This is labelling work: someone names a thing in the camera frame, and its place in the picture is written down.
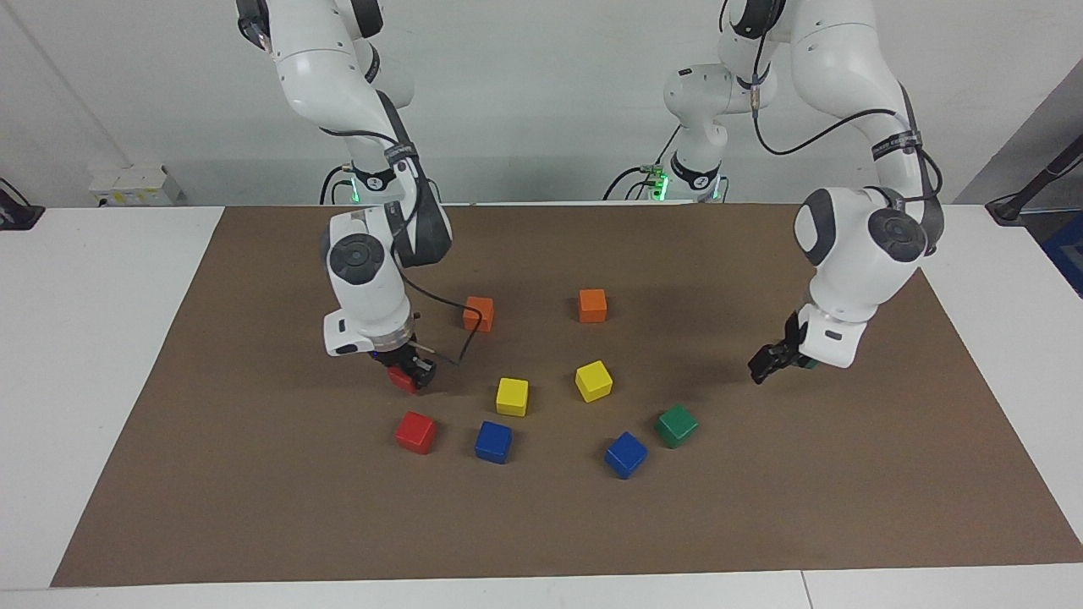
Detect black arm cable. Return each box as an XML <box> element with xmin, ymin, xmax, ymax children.
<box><xmin>317</xmin><ymin>85</ymin><xmax>496</xmax><ymax>369</ymax></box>
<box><xmin>719</xmin><ymin>0</ymin><xmax>944</xmax><ymax>204</ymax></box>

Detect black desk device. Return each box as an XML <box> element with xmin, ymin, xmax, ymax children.
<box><xmin>0</xmin><ymin>178</ymin><xmax>45</xmax><ymax>231</ymax></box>

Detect white power box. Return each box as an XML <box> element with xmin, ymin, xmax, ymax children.
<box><xmin>89</xmin><ymin>163</ymin><xmax>183</xmax><ymax>208</ymax></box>

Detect brown table mat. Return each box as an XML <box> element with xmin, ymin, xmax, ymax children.
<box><xmin>51</xmin><ymin>203</ymin><xmax>1083</xmax><ymax>589</ymax></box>

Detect blue crate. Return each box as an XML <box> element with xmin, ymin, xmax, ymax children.
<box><xmin>1042</xmin><ymin>211</ymin><xmax>1083</xmax><ymax>297</ymax></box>

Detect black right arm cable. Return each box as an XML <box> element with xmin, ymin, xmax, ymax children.
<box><xmin>317</xmin><ymin>85</ymin><xmax>496</xmax><ymax>369</ymax></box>

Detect black stand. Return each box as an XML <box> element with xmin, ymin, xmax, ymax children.
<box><xmin>986</xmin><ymin>135</ymin><xmax>1083</xmax><ymax>225</ymax></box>

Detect yellow wooden block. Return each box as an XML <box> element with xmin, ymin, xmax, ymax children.
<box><xmin>574</xmin><ymin>360</ymin><xmax>614</xmax><ymax>403</ymax></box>
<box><xmin>495</xmin><ymin>377</ymin><xmax>531</xmax><ymax>418</ymax></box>

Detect blue wooden block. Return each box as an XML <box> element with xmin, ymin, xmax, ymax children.
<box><xmin>474</xmin><ymin>420</ymin><xmax>514</xmax><ymax>465</ymax></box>
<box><xmin>604</xmin><ymin>431</ymin><xmax>650</xmax><ymax>480</ymax></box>

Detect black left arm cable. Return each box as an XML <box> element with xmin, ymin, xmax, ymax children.
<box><xmin>719</xmin><ymin>0</ymin><xmax>944</xmax><ymax>204</ymax></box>

